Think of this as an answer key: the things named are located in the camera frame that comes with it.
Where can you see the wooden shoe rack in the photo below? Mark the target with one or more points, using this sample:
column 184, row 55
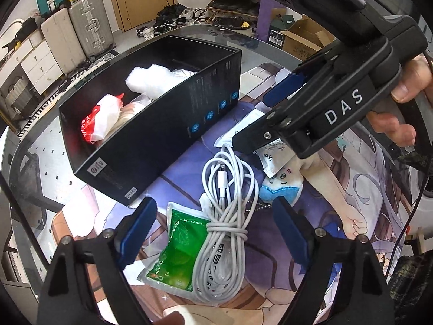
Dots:
column 233, row 0

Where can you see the white flat packet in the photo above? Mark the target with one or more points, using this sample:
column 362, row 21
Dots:
column 243, row 123

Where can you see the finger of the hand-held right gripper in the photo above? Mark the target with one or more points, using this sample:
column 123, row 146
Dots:
column 284, row 86
column 257, row 135

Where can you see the red and white packet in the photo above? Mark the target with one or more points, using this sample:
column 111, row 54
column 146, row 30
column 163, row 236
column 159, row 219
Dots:
column 99, row 122

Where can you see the silver suitcase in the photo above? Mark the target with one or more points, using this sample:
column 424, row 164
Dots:
column 91, row 23

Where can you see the brown cardboard box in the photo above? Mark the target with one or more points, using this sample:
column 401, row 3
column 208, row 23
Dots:
column 306, row 40

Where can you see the white sachet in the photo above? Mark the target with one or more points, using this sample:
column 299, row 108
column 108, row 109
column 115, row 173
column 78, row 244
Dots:
column 275, row 160

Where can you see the person's right hand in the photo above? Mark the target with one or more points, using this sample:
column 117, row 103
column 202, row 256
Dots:
column 417, row 78

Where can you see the printed cartoon desk mat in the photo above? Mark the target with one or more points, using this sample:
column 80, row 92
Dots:
column 338, row 189

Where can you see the white dressing desk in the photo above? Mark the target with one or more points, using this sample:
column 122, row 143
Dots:
column 30, row 71

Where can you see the pile of shoes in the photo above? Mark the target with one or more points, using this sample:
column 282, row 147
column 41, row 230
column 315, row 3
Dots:
column 172, row 20

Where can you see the oval white mirror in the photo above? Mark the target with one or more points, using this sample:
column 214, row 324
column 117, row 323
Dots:
column 10, row 34

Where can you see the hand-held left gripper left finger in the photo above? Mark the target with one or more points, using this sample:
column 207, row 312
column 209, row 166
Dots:
column 138, row 233

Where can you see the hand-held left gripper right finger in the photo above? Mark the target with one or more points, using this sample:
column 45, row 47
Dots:
column 291, row 233

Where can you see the green pouch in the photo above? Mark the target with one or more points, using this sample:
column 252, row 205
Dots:
column 179, row 243

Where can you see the blue plush toy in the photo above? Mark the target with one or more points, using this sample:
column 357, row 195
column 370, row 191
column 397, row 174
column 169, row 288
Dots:
column 282, row 189

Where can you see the person's plaid clothing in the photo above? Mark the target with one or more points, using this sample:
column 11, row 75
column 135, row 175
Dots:
column 412, row 291

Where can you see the tan wooden door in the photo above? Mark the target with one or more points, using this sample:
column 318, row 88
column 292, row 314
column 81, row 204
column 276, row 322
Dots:
column 142, row 0

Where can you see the white foam wrap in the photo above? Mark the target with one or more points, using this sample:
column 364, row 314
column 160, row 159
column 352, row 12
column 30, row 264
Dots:
column 149, row 79

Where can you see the purple rolled mat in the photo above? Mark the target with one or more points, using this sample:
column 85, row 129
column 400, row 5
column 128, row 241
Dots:
column 270, row 17

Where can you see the black cardboard box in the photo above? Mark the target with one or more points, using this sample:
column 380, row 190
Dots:
column 162, row 149

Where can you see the person's left hand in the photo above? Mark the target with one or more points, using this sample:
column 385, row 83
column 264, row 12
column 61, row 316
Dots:
column 172, row 320

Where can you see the dark green box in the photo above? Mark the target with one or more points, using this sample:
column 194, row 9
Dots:
column 282, row 34

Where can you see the beige suitcase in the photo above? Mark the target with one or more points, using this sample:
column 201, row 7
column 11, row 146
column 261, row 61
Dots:
column 62, row 40

